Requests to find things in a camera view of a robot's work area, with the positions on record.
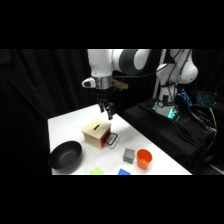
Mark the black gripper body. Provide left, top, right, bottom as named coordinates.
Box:
left=95, top=87, right=110, bottom=105

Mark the red drawer with black handle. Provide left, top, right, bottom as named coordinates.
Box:
left=101, top=130, right=119, bottom=148

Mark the light wooden box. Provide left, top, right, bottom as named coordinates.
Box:
left=81, top=118, right=112, bottom=150

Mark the grey cube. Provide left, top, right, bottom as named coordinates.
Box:
left=122, top=147, right=136, bottom=165

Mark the black cloth-covered robot stand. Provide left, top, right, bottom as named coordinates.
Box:
left=123, top=99, right=216, bottom=176

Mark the orange cup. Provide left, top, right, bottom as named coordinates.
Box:
left=136, top=148, right=153, bottom=170

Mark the black bowl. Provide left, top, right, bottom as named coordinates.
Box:
left=47, top=140, right=83, bottom=174

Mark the green flat block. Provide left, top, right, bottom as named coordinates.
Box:
left=88, top=166, right=105, bottom=176

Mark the blue flat block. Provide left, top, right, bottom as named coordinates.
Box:
left=117, top=168, right=132, bottom=176

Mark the black curtain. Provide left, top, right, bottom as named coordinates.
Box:
left=0, top=49, right=224, bottom=176

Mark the tan wrist cable mount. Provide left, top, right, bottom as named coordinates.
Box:
left=111, top=79, right=130, bottom=91

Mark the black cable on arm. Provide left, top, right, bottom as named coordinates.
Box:
left=113, top=49, right=194, bottom=101

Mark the blue glowing cable bundle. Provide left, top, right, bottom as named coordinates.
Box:
left=179, top=88, right=194, bottom=107

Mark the yellow cable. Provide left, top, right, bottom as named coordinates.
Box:
left=207, top=109, right=219, bottom=137

